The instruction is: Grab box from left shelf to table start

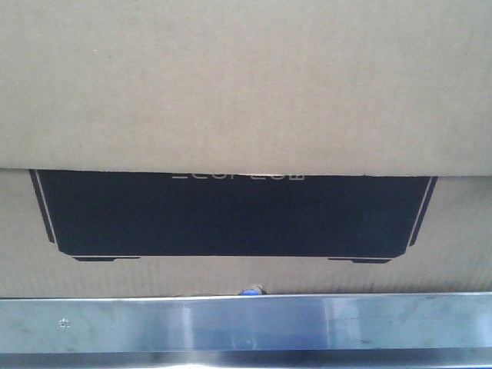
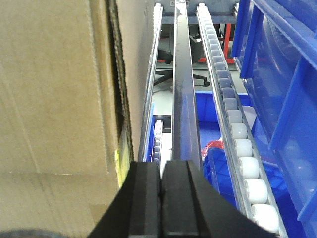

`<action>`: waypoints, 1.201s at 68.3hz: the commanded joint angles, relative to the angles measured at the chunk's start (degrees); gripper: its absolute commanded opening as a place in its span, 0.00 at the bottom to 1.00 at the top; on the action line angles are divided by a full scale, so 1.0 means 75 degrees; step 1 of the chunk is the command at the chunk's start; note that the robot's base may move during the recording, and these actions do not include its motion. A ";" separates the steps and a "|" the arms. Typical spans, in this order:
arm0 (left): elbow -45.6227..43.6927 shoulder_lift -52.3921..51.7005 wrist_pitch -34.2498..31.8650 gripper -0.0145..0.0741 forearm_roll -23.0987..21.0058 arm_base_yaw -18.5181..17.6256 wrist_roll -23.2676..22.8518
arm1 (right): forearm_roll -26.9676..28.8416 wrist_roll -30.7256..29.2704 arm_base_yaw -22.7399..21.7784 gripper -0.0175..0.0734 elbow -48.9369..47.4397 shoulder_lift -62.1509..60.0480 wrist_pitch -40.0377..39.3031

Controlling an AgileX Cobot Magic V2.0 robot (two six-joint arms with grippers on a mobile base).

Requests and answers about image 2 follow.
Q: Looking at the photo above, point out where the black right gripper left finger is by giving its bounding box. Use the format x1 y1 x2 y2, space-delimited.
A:
88 162 160 238

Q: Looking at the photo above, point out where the grey metal divider rail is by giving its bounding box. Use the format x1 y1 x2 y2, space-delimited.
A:
172 0 202 170

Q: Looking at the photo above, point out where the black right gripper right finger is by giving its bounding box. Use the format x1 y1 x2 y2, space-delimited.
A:
161 160 275 238

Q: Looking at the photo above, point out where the brown cardboard box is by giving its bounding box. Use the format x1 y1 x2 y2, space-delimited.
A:
0 0 156 238

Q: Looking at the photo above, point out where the left roller track rail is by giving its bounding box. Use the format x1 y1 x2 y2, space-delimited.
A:
138 3 163 162

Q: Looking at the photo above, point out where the lower blue storage bin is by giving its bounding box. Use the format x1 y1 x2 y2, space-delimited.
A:
143 90 308 238

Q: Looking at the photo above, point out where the red mesh bag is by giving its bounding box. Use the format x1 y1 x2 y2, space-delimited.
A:
201 140 224 160

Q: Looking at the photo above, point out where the white roller track rail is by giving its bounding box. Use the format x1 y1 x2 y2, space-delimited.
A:
196 3 288 238

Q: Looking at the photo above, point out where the lower roller track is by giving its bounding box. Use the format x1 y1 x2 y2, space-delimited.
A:
153 120 163 166

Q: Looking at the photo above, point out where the large blue storage bin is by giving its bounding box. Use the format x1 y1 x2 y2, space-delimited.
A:
232 0 317 238

